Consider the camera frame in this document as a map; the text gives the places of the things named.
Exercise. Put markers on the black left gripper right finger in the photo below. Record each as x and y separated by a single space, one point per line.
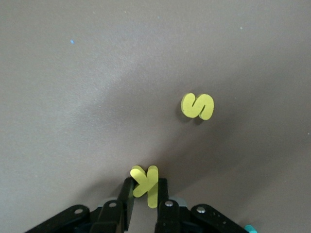
167 218

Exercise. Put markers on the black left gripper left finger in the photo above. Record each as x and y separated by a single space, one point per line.
109 218

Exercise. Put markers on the yellow foam letter k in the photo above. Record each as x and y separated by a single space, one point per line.
151 191

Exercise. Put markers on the teal foam letter y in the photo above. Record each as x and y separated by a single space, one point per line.
250 229

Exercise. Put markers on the yellow foam letter s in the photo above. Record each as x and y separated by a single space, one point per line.
187 109

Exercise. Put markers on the brown table cover sheet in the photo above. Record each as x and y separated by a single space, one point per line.
73 97

